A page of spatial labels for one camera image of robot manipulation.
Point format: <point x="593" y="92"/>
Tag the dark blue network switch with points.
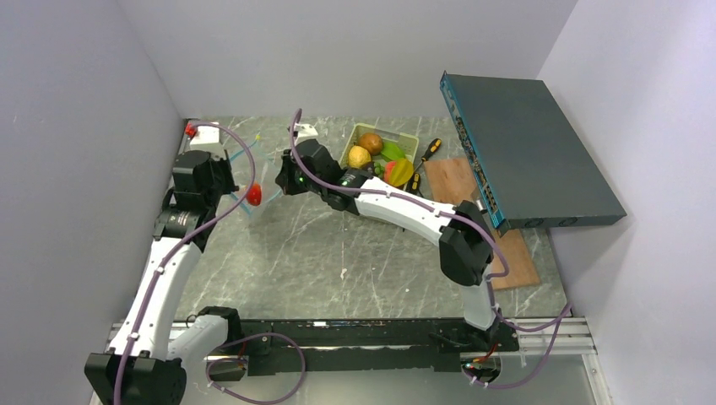
<point x="530" y="166"/>

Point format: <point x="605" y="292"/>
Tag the yellow green starfruit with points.
<point x="398" y="172"/>

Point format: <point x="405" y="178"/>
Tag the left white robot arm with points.
<point x="142" y="364"/>

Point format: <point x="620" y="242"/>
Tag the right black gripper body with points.
<point x="294" y="180"/>

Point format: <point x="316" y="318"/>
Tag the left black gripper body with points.
<point x="224" y="184"/>

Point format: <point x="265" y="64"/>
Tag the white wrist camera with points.
<point x="303" y="132"/>
<point x="203" y="138"/>

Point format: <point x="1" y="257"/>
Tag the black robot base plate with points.
<point x="437" y="344"/>

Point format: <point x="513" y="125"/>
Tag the orange black screwdriver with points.
<point x="431" y="149"/>

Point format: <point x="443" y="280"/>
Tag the pale green plastic basket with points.
<point x="408" y="143"/>

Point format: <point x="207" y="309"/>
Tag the brown wooden board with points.
<point x="452" y="181"/>

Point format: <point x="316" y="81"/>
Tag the brown kiwi fruit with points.
<point x="371" y="142"/>

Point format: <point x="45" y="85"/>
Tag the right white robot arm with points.
<point x="465" y="245"/>

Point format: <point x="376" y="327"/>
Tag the red orange mango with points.
<point x="254" y="195"/>

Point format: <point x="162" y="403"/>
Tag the yellow lemon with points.
<point x="358" y="157"/>

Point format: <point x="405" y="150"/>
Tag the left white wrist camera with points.
<point x="203" y="138"/>

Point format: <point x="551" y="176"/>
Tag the small metal block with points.
<point x="478" y="201"/>

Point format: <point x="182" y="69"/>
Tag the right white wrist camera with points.
<point x="303" y="132"/>

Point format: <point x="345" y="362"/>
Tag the clear zip top bag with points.
<point x="264" y="171"/>

